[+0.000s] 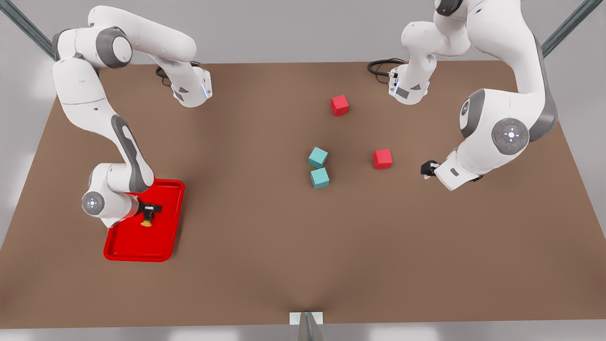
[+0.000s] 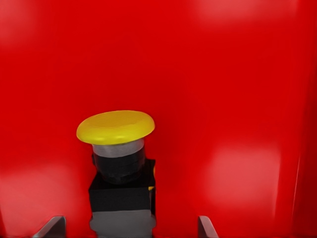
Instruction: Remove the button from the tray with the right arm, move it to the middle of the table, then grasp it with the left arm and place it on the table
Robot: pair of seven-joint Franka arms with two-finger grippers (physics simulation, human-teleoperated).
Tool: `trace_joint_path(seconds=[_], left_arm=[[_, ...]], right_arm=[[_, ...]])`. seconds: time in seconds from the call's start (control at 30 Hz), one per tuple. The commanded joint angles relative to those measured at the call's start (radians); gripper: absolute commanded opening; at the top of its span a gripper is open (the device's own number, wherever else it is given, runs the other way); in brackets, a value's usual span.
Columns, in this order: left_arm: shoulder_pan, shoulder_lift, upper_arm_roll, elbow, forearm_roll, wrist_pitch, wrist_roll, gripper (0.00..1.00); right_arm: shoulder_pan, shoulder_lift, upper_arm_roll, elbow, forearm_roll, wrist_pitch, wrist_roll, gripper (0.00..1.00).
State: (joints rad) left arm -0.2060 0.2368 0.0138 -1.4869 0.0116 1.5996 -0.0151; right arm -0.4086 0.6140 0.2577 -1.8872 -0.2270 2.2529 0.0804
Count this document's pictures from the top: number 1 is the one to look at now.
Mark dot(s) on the red plastic tray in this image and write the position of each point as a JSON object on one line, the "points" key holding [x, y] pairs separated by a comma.
{"points": [[147, 232]]}

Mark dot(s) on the red cube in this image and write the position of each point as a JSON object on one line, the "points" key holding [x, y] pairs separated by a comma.
{"points": [[339, 105], [382, 159]]}

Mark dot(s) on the teal cube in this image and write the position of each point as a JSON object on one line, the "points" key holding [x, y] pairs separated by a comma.
{"points": [[318, 157], [320, 178]]}

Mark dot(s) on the silver frame post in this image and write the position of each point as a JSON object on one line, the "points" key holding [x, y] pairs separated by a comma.
{"points": [[308, 327], [28, 28], [565, 27]]}

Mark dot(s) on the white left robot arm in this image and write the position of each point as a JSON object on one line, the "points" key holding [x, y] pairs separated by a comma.
{"points": [[502, 128]]}

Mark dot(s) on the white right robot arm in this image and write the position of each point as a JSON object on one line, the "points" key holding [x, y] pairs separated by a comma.
{"points": [[75, 102]]}

